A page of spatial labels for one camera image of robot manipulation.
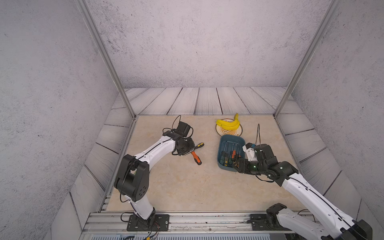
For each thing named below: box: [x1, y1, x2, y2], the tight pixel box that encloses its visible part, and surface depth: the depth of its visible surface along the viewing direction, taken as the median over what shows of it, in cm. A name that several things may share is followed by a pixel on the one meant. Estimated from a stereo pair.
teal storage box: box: [217, 134, 246, 172], surface depth 100 cm
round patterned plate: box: [215, 118, 243, 137], surface depth 113 cm
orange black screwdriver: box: [191, 151, 202, 166], surface depth 86 cm
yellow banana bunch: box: [216, 113, 240, 131], surface depth 112 cm
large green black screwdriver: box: [220, 141, 228, 165], surface depth 95 cm
